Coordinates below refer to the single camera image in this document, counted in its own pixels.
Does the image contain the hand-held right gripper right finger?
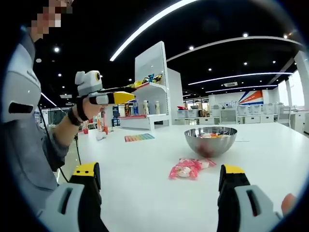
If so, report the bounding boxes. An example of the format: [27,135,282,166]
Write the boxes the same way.
[216,164,283,232]

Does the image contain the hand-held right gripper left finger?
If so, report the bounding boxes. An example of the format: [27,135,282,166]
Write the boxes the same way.
[36,161,109,232]

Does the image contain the pink marshmallow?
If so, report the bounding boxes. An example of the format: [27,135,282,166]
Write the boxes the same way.
[168,158,202,181]
[193,158,217,170]

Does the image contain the steel bowl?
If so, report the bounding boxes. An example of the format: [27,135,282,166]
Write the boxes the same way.
[184,127,238,158]

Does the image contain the person's left hand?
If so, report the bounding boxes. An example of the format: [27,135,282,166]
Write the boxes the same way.
[77,96,102,121]

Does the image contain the person's right hand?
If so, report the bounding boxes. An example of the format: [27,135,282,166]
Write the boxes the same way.
[281,193,296,217]

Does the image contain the curved ceiling light strip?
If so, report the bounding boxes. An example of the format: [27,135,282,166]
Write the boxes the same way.
[110,0,198,61]

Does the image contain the row of snack packets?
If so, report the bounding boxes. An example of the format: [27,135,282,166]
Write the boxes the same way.
[126,73,163,89]

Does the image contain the rainbow grid card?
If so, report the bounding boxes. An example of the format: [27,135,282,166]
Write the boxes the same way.
[124,133,155,143]

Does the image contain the white display shelf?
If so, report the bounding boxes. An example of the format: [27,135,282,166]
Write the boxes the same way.
[119,41,183,131]

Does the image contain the person in grey shirt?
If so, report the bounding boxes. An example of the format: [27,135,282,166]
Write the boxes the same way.
[4,36,70,213]

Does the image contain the white storage boxes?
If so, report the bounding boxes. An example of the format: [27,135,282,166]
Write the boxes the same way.
[177,109,200,118]

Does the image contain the white chest-worn device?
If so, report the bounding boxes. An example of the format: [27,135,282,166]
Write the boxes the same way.
[2,43,42,123]

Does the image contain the white table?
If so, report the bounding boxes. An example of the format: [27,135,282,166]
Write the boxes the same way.
[55,122,309,232]

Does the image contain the white mesh office chair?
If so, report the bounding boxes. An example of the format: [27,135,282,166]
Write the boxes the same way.
[219,106,239,124]

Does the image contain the black wrist strap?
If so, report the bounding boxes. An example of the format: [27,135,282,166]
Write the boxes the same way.
[67,98,89,126]

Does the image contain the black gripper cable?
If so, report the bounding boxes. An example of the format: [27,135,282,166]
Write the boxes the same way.
[38,105,82,183]

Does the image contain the striped wall banner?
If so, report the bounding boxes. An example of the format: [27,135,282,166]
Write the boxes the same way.
[238,90,264,106]

